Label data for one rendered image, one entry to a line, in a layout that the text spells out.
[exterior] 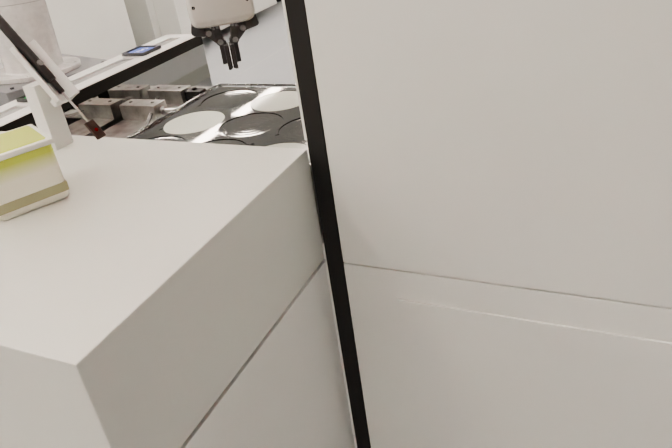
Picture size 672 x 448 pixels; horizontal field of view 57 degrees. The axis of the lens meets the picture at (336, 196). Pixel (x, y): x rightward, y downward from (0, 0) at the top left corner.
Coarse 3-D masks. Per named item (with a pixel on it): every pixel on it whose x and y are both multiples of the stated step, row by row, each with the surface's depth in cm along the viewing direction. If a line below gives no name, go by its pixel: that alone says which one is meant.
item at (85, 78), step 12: (168, 36) 136; (180, 36) 134; (192, 36) 132; (168, 48) 125; (108, 60) 122; (120, 60) 122; (132, 60) 120; (84, 72) 116; (96, 72) 117; (108, 72) 114; (84, 84) 108; (0, 108) 101; (12, 108) 101; (24, 108) 100; (0, 120) 95; (12, 120) 95
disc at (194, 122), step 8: (200, 112) 106; (208, 112) 105; (216, 112) 104; (176, 120) 103; (184, 120) 103; (192, 120) 102; (200, 120) 102; (208, 120) 101; (216, 120) 101; (168, 128) 100; (176, 128) 100; (184, 128) 99; (192, 128) 99; (200, 128) 98; (208, 128) 98
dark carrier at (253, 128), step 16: (208, 96) 113; (224, 96) 112; (240, 96) 111; (256, 96) 110; (192, 112) 106; (224, 112) 104; (240, 112) 103; (256, 112) 102; (272, 112) 101; (288, 112) 100; (160, 128) 101; (224, 128) 97; (240, 128) 96; (256, 128) 95; (272, 128) 94; (288, 128) 94; (240, 144) 90; (256, 144) 89; (272, 144) 89
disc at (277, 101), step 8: (264, 96) 108; (272, 96) 108; (280, 96) 107; (288, 96) 107; (296, 96) 106; (256, 104) 105; (264, 104) 104; (272, 104) 104; (280, 104) 103; (288, 104) 103; (296, 104) 103
